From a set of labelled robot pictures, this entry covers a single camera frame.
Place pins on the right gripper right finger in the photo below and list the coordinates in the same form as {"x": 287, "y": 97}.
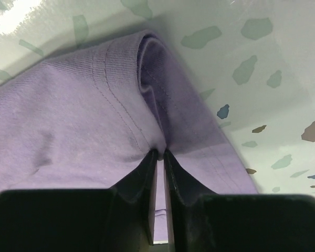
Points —
{"x": 199, "y": 219}

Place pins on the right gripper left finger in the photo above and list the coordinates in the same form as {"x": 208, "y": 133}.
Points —
{"x": 120, "y": 218}

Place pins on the purple t shirt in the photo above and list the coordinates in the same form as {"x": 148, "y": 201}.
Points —
{"x": 86, "y": 119}

